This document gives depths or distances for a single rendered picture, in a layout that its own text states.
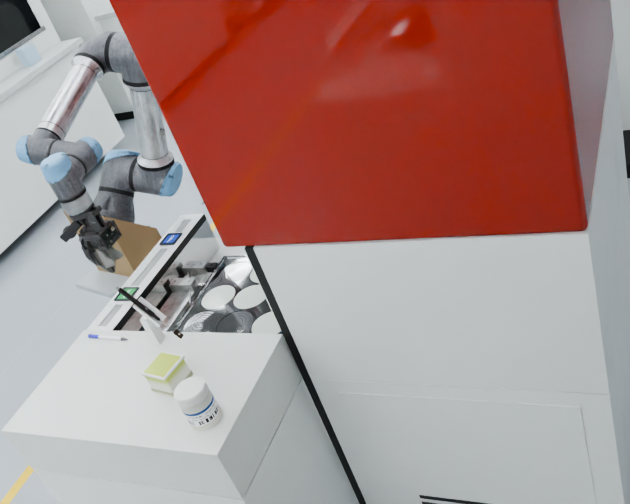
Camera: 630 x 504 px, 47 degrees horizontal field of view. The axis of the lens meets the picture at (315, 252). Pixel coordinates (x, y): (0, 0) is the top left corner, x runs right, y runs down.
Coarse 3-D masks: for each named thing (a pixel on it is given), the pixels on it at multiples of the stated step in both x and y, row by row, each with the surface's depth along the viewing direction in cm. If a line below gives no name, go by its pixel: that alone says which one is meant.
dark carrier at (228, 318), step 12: (228, 264) 216; (240, 264) 214; (216, 276) 213; (228, 276) 211; (240, 276) 209; (240, 288) 204; (264, 300) 196; (192, 312) 202; (204, 312) 200; (216, 312) 198; (228, 312) 196; (240, 312) 195; (252, 312) 193; (264, 312) 191; (180, 324) 199; (192, 324) 197; (204, 324) 196; (216, 324) 194; (228, 324) 192; (240, 324) 191; (252, 324) 189
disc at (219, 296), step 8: (216, 288) 208; (224, 288) 207; (232, 288) 205; (208, 296) 206; (216, 296) 205; (224, 296) 203; (232, 296) 202; (208, 304) 203; (216, 304) 201; (224, 304) 200
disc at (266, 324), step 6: (270, 312) 191; (258, 318) 190; (264, 318) 189; (270, 318) 188; (258, 324) 188; (264, 324) 187; (270, 324) 186; (276, 324) 186; (252, 330) 187; (258, 330) 186; (264, 330) 185; (270, 330) 184; (276, 330) 184
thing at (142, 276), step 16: (176, 224) 234; (192, 224) 231; (160, 240) 229; (160, 256) 221; (144, 272) 217; (144, 288) 208; (112, 304) 207; (128, 304) 204; (96, 320) 203; (112, 320) 200
